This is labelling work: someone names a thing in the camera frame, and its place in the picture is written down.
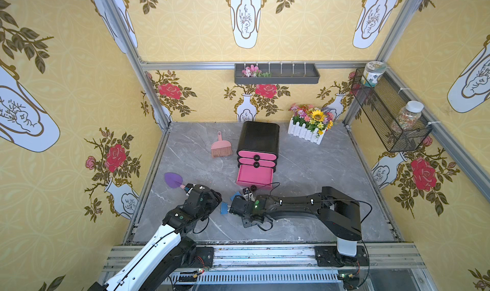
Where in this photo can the pink top drawer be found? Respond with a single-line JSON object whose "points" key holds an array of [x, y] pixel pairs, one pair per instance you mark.
{"points": [[257, 155]]}

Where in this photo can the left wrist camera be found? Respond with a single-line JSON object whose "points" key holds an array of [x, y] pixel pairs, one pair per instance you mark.
{"points": [[188, 188]]}

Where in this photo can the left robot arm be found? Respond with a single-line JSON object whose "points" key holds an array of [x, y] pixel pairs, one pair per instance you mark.
{"points": [[170, 247]]}

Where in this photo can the purple spatula with pink handle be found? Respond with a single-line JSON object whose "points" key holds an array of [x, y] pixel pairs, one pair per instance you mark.
{"points": [[174, 180]]}

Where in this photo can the pink bottom drawer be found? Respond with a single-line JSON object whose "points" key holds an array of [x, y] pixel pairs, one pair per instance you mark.
{"points": [[261, 177]]}

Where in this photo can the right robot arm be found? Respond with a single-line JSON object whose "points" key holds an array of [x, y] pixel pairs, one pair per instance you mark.
{"points": [[340, 213]]}

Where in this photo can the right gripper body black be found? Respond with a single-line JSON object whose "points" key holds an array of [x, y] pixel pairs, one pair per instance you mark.
{"points": [[235, 205]]}

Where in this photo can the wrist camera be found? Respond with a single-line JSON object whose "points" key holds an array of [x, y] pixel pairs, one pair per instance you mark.
{"points": [[188, 188], [249, 191]]}

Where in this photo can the metal base rail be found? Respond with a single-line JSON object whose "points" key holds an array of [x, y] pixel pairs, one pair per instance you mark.
{"points": [[377, 266]]}

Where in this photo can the small pink flowers on shelf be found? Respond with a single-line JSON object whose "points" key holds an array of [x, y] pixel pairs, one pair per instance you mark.
{"points": [[254, 71]]}

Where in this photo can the blue binder clip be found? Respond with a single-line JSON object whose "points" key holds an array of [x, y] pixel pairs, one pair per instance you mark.
{"points": [[224, 208], [237, 194]]}

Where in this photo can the black wire wall basket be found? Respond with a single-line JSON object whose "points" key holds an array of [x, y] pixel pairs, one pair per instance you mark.
{"points": [[382, 105]]}

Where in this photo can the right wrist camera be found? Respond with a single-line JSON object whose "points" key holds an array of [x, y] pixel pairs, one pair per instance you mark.
{"points": [[249, 191]]}

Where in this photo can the flower box with white fence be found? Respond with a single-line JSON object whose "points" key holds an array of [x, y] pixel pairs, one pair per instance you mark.
{"points": [[310, 123]]}

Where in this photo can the black drawer cabinet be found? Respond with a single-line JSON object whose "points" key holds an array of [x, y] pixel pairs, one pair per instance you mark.
{"points": [[261, 137]]}

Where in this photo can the pink hand broom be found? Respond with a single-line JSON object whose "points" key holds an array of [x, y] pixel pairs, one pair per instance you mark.
{"points": [[221, 148]]}

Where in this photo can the grey wall shelf tray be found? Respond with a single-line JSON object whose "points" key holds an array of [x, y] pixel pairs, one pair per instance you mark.
{"points": [[281, 73]]}

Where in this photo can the jar of colorful sprinkles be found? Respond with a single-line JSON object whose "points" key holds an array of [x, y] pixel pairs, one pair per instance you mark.
{"points": [[408, 116]]}

